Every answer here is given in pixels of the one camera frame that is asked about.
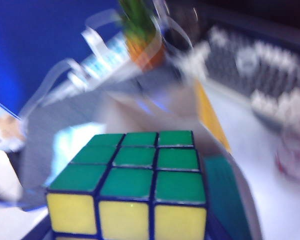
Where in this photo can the grey white keyboard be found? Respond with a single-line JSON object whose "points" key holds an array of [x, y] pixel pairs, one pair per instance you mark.
{"points": [[262, 67]]}

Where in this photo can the Rubik's cube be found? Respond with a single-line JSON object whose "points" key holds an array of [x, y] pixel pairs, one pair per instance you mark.
{"points": [[140, 180]]}

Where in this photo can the blue white wet wipes pack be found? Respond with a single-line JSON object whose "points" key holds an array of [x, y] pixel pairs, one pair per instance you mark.
{"points": [[105, 60]]}

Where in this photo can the toy pineapple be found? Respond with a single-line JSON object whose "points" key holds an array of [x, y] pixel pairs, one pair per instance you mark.
{"points": [[142, 37]]}

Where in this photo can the red white clear cup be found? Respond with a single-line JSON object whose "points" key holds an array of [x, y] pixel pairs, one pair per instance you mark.
{"points": [[295, 155]]}

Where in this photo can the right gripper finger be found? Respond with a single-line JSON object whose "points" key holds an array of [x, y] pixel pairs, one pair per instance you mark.
{"points": [[222, 195]]}

